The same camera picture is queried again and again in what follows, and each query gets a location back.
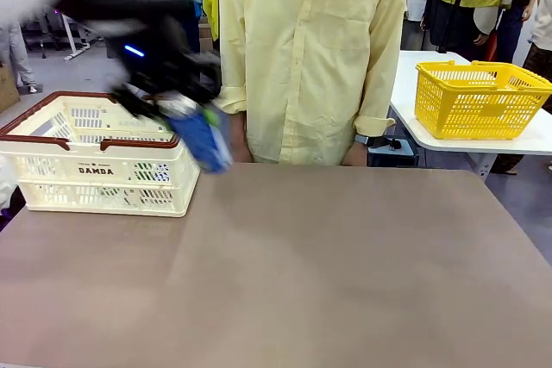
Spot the person's right hand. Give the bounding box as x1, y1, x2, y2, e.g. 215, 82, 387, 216
232, 143, 254, 165

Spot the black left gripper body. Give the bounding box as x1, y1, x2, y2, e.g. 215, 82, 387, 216
102, 17, 223, 103

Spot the person's right forearm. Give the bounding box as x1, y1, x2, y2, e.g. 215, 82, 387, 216
228, 111, 249, 149

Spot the person's left hand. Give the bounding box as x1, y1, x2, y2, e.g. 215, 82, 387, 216
343, 143, 369, 167

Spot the white height-adjustable desk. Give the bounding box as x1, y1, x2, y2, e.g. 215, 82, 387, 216
21, 9, 104, 61

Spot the cream basket with brown handles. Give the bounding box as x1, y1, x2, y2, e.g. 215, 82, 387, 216
0, 90, 203, 218

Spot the person in yellow shirt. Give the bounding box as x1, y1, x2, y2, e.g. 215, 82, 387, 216
213, 0, 410, 166

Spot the yellow plastic shopping basket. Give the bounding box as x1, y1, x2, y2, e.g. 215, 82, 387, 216
414, 59, 552, 141

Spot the large cardboard box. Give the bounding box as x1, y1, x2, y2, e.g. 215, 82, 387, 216
0, 64, 22, 113

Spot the white side table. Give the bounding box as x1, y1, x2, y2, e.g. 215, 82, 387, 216
389, 50, 552, 182

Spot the dark frame under table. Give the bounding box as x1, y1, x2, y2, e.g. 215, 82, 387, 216
368, 137, 420, 169

